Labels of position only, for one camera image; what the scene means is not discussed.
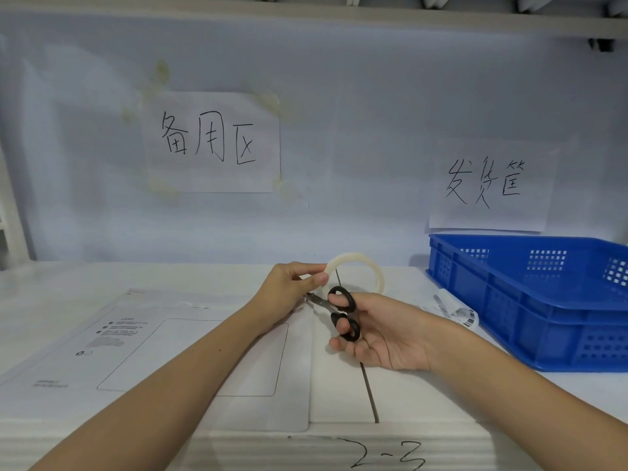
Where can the person's right hand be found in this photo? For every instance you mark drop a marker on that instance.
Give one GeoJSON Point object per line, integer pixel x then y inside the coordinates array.
{"type": "Point", "coordinates": [392, 333]}

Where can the person's left hand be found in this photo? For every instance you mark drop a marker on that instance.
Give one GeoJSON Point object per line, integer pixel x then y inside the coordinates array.
{"type": "Point", "coordinates": [277, 294]}

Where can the person's right thumb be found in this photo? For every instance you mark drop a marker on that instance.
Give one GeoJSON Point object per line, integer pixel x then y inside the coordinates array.
{"type": "Point", "coordinates": [338, 300]}

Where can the person's left thumb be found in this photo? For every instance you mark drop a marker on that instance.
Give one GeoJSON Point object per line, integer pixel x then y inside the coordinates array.
{"type": "Point", "coordinates": [314, 278]}

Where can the clear tape roll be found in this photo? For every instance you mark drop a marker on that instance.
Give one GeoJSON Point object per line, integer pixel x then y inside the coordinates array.
{"type": "Point", "coordinates": [360, 265]}

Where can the person's right forearm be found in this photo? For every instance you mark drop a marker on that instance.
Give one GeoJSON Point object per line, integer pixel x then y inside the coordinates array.
{"type": "Point", "coordinates": [530, 402]}

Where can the person's left forearm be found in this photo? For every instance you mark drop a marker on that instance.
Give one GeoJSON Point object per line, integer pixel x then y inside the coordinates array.
{"type": "Point", "coordinates": [147, 397]}

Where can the white label roll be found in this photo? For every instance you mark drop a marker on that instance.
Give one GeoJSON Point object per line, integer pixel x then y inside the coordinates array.
{"type": "Point", "coordinates": [454, 308]}

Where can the large handwritten paper sign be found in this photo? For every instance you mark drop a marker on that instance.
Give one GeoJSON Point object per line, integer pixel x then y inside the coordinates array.
{"type": "Point", "coordinates": [211, 142]}

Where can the white flat mailer bag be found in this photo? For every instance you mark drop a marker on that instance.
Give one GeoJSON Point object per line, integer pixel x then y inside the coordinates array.
{"type": "Point", "coordinates": [162, 362]}

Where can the small handwritten paper sign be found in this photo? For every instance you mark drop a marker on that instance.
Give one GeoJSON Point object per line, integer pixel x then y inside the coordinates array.
{"type": "Point", "coordinates": [490, 186]}

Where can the blue plastic crate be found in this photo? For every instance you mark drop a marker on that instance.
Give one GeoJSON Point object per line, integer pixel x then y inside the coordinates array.
{"type": "Point", "coordinates": [535, 294]}

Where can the white overhead shelf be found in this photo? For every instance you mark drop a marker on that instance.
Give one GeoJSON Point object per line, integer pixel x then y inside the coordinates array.
{"type": "Point", "coordinates": [314, 12]}

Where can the white shelf frame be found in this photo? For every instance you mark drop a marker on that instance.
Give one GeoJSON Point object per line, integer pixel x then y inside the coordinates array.
{"type": "Point", "coordinates": [11, 210]}

